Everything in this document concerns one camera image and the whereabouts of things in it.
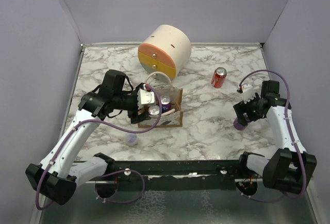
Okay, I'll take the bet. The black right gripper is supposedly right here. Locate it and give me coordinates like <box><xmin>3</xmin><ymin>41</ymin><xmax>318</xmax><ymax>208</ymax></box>
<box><xmin>234</xmin><ymin>93</ymin><xmax>264</xmax><ymax>126</ymax></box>

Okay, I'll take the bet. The purple soda can front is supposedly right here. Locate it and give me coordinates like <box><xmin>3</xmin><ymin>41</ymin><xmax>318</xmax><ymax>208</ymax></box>
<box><xmin>148</xmin><ymin>105</ymin><xmax>161</xmax><ymax>118</ymax></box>

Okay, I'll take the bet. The brown canvas bag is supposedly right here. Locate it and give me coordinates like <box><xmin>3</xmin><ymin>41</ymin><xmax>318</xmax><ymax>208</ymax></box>
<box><xmin>138</xmin><ymin>71</ymin><xmax>184</xmax><ymax>128</ymax></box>

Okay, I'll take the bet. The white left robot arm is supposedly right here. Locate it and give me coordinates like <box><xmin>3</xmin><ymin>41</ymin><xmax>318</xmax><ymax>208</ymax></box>
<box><xmin>25</xmin><ymin>70</ymin><xmax>159</xmax><ymax>210</ymax></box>

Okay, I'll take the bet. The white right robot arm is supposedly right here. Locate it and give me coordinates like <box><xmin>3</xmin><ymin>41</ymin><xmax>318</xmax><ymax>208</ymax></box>
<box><xmin>233</xmin><ymin>80</ymin><xmax>317</xmax><ymax>195</ymax></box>

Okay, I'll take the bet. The small clear plastic cup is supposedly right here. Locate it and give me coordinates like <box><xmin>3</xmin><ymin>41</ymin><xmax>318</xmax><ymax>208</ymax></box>
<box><xmin>125</xmin><ymin>133</ymin><xmax>138</xmax><ymax>146</ymax></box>

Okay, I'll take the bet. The red soda can far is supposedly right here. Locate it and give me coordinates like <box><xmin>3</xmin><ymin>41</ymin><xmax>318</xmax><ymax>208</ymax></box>
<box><xmin>211</xmin><ymin>67</ymin><xmax>227</xmax><ymax>88</ymax></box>

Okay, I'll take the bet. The cream cylindrical drawer cabinet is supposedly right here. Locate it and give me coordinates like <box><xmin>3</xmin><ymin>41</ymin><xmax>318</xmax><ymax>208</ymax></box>
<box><xmin>138</xmin><ymin>24</ymin><xmax>192</xmax><ymax>80</ymax></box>

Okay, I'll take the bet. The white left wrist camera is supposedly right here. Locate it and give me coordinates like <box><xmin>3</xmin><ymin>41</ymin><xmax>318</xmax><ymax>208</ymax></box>
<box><xmin>137</xmin><ymin>89</ymin><xmax>156</xmax><ymax>109</ymax></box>

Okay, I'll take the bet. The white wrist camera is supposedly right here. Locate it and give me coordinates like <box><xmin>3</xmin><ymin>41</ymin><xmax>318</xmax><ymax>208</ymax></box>
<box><xmin>237</xmin><ymin>84</ymin><xmax>256</xmax><ymax>104</ymax></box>
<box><xmin>137</xmin><ymin>89</ymin><xmax>156</xmax><ymax>109</ymax></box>

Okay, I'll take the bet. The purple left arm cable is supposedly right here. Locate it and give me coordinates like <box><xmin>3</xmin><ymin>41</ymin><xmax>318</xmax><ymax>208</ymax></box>
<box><xmin>35</xmin><ymin>84</ymin><xmax>163</xmax><ymax>211</ymax></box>

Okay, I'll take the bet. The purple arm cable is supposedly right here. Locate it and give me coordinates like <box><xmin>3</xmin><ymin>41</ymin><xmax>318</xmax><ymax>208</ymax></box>
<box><xmin>35</xmin><ymin>84</ymin><xmax>163</xmax><ymax>211</ymax></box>
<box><xmin>238</xmin><ymin>69</ymin><xmax>307</xmax><ymax>203</ymax></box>

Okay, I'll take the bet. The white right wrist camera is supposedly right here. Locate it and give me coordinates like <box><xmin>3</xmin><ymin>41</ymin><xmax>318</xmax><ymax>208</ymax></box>
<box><xmin>237</xmin><ymin>84</ymin><xmax>256</xmax><ymax>104</ymax></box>

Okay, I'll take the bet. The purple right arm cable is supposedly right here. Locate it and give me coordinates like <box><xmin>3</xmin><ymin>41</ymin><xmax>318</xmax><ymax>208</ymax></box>
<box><xmin>238</xmin><ymin>69</ymin><xmax>307</xmax><ymax>203</ymax></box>

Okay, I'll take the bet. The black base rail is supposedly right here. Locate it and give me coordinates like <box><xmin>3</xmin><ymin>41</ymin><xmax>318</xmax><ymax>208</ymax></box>
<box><xmin>84</xmin><ymin>153</ymin><xmax>269</xmax><ymax>191</ymax></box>

